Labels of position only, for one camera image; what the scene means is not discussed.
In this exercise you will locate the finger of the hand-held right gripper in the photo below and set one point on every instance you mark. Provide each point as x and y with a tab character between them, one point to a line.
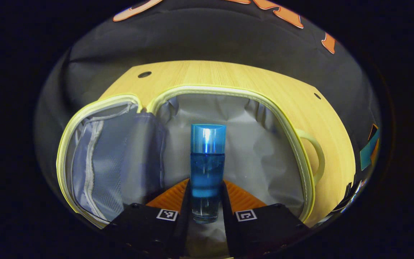
373	130

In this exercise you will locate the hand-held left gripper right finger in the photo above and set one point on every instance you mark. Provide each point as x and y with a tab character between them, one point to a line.
228	216

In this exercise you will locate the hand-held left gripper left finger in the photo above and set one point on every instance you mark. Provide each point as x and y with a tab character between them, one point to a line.
183	216

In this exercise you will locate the blue skin care bottle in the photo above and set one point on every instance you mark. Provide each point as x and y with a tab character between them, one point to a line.
207	169

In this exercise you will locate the pale yellow suitcase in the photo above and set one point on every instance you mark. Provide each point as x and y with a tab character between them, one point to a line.
257	154

